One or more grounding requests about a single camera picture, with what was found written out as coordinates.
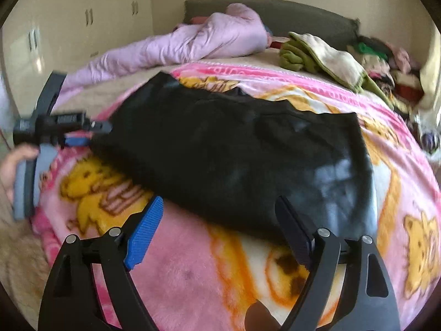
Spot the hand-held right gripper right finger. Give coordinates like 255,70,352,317
275,196,402,331

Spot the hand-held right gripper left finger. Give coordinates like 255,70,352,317
38,196,164,331

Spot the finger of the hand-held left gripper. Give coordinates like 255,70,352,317
64,135,94,148
84,119,113,136

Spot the black leather jacket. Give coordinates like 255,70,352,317
88,72,376,249

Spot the pile of colourful clothes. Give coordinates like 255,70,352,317
346,34,426,118

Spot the person's left hand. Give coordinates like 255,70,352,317
0,145,40,204

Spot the person's right hand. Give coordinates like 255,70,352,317
244,299,280,331

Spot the pink printed blanket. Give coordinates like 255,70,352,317
29,60,441,331

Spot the cream wardrobe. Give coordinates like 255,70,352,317
0,0,152,111

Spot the lilac quilt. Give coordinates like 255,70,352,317
52,3,273,107

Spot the purple patterned cloth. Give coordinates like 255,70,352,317
413,117,441,161

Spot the green and white blanket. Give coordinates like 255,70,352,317
278,32,393,107

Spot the cream curtain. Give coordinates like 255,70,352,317
418,31,441,111

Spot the dark grey bed headboard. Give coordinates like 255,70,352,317
184,0,361,54

